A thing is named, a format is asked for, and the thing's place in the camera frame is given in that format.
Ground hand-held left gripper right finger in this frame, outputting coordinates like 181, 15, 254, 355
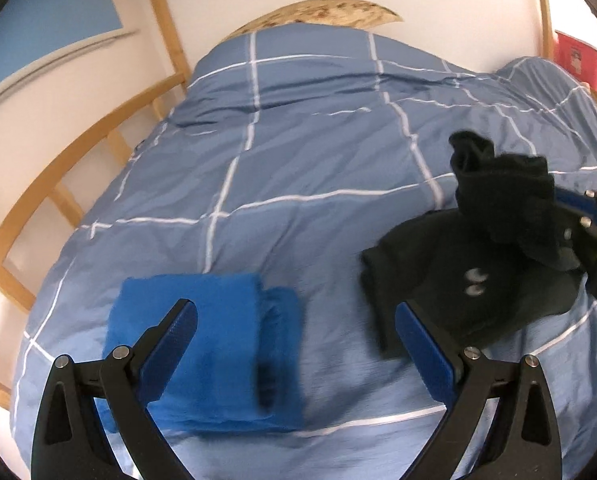
395, 302, 562, 480

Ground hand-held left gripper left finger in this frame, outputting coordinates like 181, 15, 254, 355
31, 298, 199, 480

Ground black pants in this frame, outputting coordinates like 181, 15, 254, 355
360, 130, 593, 361

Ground folded blue cloth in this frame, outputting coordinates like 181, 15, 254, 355
101, 272, 308, 435

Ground red storage box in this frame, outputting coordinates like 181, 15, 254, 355
553, 29, 597, 111

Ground blue checked duvet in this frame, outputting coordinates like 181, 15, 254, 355
9, 25, 597, 480

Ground beige patterned pillow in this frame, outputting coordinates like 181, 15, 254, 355
217, 0, 404, 45

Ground blue window blind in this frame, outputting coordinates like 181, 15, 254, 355
0, 0, 140, 128

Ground wooden bunk bed frame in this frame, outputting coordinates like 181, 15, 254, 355
0, 0, 597, 413

